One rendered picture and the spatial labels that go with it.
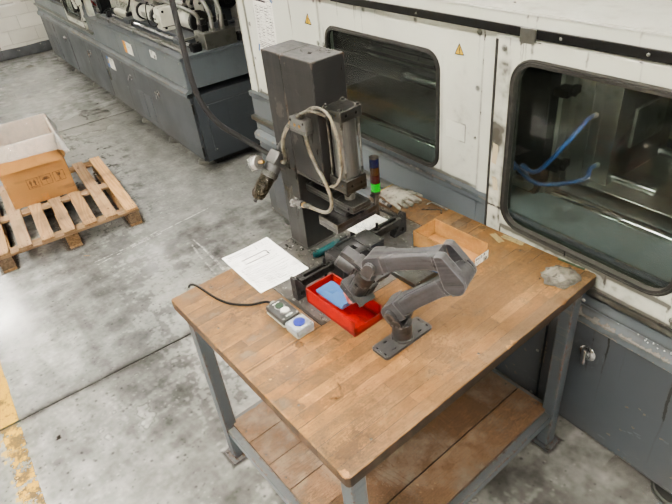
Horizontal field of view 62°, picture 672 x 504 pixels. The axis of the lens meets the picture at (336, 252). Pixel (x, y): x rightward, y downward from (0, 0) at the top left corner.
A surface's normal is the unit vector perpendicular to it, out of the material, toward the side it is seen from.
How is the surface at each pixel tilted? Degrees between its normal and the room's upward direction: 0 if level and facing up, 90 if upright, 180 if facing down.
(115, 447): 0
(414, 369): 0
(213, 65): 90
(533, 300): 0
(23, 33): 90
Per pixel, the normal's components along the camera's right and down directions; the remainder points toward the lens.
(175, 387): -0.10, -0.82
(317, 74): 0.64, 0.40
